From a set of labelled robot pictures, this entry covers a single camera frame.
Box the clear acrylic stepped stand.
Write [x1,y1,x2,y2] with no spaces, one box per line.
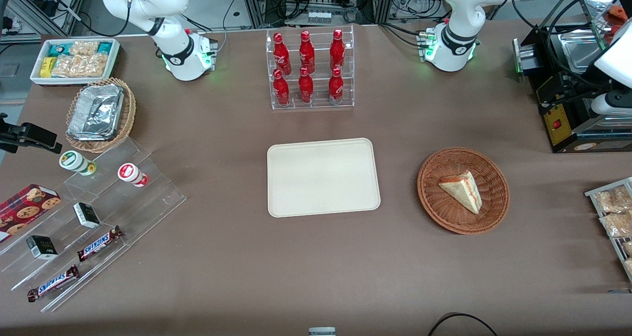
[0,138,187,313]

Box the small black box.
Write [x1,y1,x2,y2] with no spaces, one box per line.
[26,235,58,260]
[73,202,101,228]

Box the white rectangular snack bin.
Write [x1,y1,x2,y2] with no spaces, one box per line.
[30,37,121,86]

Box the aluminium foil containers stack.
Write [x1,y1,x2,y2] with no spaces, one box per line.
[67,84,124,140]

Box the brown wicker basket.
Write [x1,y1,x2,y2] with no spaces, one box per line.
[417,147,510,235]

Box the steel warmer pan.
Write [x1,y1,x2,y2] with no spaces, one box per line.
[558,33,605,74]

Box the aluminium frame rack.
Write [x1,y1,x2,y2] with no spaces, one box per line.
[237,0,395,28]

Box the snickers bar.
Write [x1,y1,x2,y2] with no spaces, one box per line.
[27,265,79,302]
[77,226,123,262]

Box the black clamp mount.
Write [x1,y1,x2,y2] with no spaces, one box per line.
[0,114,62,154]

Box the tray of packaged crackers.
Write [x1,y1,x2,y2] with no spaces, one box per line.
[585,177,632,282]

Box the light wicker basket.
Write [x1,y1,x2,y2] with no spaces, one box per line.
[65,77,136,153]

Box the triangular sandwich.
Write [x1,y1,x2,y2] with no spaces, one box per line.
[438,171,482,215]

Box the red lid cup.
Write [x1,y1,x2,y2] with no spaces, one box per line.
[118,163,149,187]

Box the clear cracker bag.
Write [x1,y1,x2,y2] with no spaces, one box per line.
[52,54,110,78]
[69,41,100,57]

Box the red cola bottle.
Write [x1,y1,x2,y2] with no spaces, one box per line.
[299,31,316,74]
[298,67,315,104]
[328,67,344,105]
[273,33,292,75]
[330,29,346,72]
[273,69,290,107]

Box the black food warmer machine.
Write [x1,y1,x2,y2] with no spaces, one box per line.
[513,0,632,154]

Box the black floor cable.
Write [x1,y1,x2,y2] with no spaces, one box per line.
[427,312,499,336]

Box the green lid cup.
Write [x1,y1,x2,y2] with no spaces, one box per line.
[59,150,97,176]

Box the red cookie box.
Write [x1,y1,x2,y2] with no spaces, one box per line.
[0,184,62,243]

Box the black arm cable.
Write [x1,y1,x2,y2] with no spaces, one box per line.
[511,0,615,90]

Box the clear acrylic bottle rack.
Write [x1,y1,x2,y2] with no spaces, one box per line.
[266,25,355,111]

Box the beige plastic tray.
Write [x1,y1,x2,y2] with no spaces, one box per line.
[267,138,381,218]

